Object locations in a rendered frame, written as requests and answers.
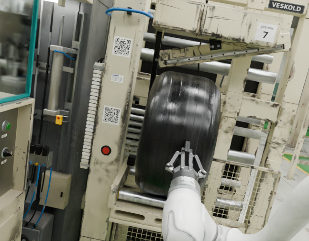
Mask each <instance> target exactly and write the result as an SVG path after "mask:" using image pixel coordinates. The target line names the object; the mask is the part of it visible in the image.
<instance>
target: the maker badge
mask: <svg viewBox="0 0 309 241"><path fill-rule="evenodd" d="M268 8H270V9H275V10H281V11H288V12H293V13H299V14H303V12H304V9H305V6H304V5H299V4H293V3H288V2H282V1H276V0H269V4H268Z"/></svg>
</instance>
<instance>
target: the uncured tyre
mask: <svg viewBox="0 0 309 241"><path fill-rule="evenodd" d="M220 115H221V92H220V90H219V89H218V87H217V86H216V84H215V83H214V82H213V81H212V80H210V79H208V78H206V77H199V76H195V75H189V74H184V73H179V72H174V71H167V72H164V73H162V74H160V75H159V76H157V77H156V78H155V79H154V82H153V85H152V88H151V90H150V93H149V97H148V100H147V104H146V108H145V112H144V116H143V122H142V127H141V132H140V137H139V142H138V148H137V155H136V163H135V182H136V184H137V185H138V187H139V188H140V189H141V191H143V192H145V193H147V194H150V195H155V196H159V197H166V198H167V196H168V191H169V188H170V185H171V181H172V179H173V177H172V175H171V172H166V171H165V168H166V164H167V163H169V162H170V161H171V159H172V158H173V156H174V154H175V153H176V151H179V152H181V148H182V147H185V143H186V141H189V142H190V149H192V153H193V155H197V156H198V157H199V160H200V162H201V165H202V167H203V169H204V170H205V171H206V176H205V179H201V178H199V179H198V183H199V186H200V193H201V192H202V190H203V188H204V186H205V184H206V181H207V179H208V175H209V172H210V168H211V164H212V160H213V157H214V152H215V148H216V142H217V137H218V131H219V123H220Z"/></svg>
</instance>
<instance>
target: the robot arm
mask: <svg viewBox="0 0 309 241"><path fill-rule="evenodd" d="M178 158H180V164H179V166H178V167H176V168H174V165H175V163H176V161H177V160H178ZM185 159H188V165H187V166H185ZM192 161H193V163H194V166H195V168H196V171H195V170H194V169H193V164H192ZM173 168H174V169H173ZM165 171H166V172H171V175H172V177H173V179H172V181H171V185H170V188H169V191H168V196H167V200H166V202H165V205H164V209H163V214H162V235H163V240H164V241H290V240H291V239H292V238H293V237H294V236H295V235H296V234H297V233H298V232H300V231H301V230H302V229H303V228H304V227H305V226H306V225H307V224H308V223H309V176H307V177H306V178H304V179H303V180H302V181H301V182H300V183H299V184H298V185H297V186H296V187H295V188H294V189H293V190H292V191H291V192H290V194H289V195H288V196H287V198H286V199H285V200H284V201H283V203H282V204H281V205H280V207H279V208H278V209H277V211H276V212H275V213H274V215H273V216H272V217H271V219H270V220H269V221H268V222H267V224H266V225H265V226H264V227H263V229H262V230H260V231H259V232H258V233H255V234H243V233H242V232H241V231H240V230H239V229H237V228H230V227H225V226H223V225H217V224H216V223H215V222H214V221H213V219H212V218H211V217H210V215H209V213H208V212H207V210H206V208H205V206H204V205H203V204H202V203H201V196H200V186H199V183H198V179H199V178H201V179H205V176H206V171H205V170H204V169H203V167H202V165H201V162H200V160H199V157H198V156H197V155H193V153H192V149H190V142H189V141H186V143H185V147H182V148H181V152H179V151H176V153H175V154H174V156H173V158H172V159H171V161H170V162H169V163H167V164H166V168H165Z"/></svg>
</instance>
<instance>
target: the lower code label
mask: <svg viewBox="0 0 309 241"><path fill-rule="evenodd" d="M120 115H121V109H120V108H115V107H110V106H105V105H104V110H103V116H102V122H104V123H109V124H114V125H119V121H120Z"/></svg>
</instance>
